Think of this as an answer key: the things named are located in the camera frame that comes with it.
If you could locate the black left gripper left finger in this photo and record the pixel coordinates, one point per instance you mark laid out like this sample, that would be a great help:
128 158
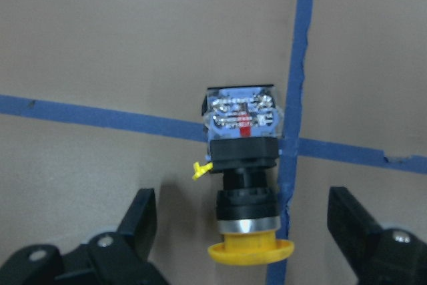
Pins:
118 257

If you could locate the yellow push button switch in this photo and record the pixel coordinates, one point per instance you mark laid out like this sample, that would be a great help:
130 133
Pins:
242 126

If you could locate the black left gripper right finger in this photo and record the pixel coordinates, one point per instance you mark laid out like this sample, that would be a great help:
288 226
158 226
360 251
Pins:
376 255

